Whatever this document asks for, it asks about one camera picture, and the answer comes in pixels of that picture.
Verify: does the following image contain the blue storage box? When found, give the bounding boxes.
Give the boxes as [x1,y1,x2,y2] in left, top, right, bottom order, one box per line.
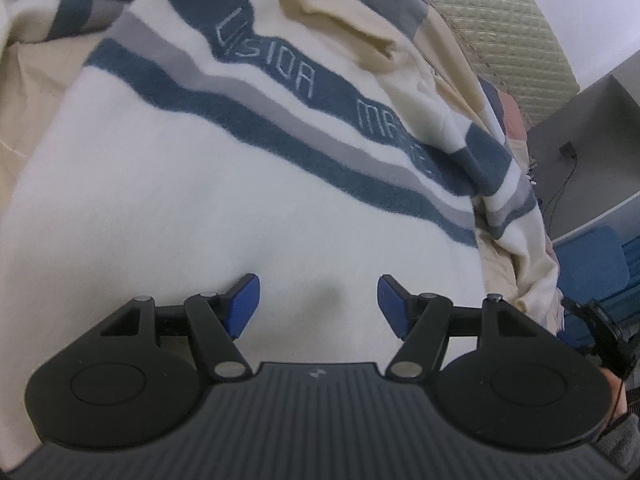
[554,226,639,328]

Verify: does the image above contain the cream blue-striped fuzzy sweater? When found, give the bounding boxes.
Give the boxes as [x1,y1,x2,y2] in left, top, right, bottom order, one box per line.
[1,0,562,469]

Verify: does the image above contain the cream quilted headboard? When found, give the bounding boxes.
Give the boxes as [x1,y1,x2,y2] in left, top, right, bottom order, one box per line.
[425,0,579,126]

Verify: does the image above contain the grey bedside cabinet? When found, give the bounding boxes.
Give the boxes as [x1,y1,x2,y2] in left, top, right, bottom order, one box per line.
[528,54,640,243]

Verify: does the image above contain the black cable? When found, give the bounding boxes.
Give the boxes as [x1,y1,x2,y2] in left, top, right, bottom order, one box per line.
[541,142,582,221]

